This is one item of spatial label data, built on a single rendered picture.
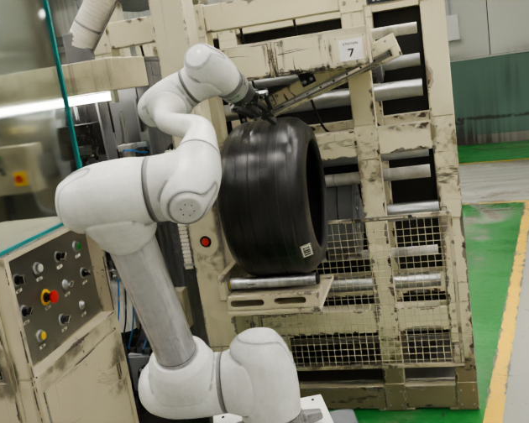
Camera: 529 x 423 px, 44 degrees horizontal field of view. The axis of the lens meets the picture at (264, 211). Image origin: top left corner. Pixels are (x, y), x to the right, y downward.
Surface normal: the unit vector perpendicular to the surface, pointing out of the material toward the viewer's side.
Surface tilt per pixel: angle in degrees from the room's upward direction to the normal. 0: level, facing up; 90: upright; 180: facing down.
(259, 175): 64
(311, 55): 90
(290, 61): 90
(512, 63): 90
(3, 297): 90
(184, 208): 112
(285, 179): 69
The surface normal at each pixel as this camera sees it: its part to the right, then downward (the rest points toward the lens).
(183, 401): 0.00, 0.57
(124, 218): 0.08, 0.73
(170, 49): -0.22, 0.23
